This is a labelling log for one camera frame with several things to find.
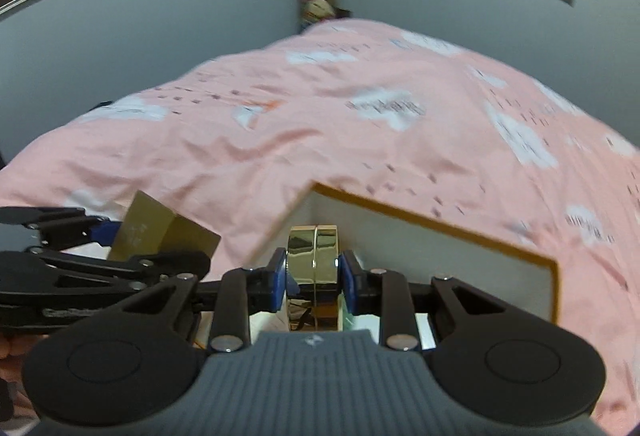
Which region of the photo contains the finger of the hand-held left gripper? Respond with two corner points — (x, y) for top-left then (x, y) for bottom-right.
(0, 205), (122, 249)
(0, 249), (213, 298)

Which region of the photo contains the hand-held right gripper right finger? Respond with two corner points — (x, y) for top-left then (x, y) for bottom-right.
(338, 248), (508, 353)

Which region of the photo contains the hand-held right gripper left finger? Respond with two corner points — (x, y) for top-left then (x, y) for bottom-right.
(117, 247), (290, 354)

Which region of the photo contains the gold cardboard box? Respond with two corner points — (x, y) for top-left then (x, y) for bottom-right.
(107, 190), (222, 267)

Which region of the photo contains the shiny gold round roll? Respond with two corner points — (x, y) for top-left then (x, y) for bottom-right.
(284, 224), (344, 333)

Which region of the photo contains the orange cardboard box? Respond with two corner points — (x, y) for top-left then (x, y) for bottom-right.
(247, 181), (561, 353)

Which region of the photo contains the pink printed bedsheet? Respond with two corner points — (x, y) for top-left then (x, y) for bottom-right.
(0, 18), (640, 433)

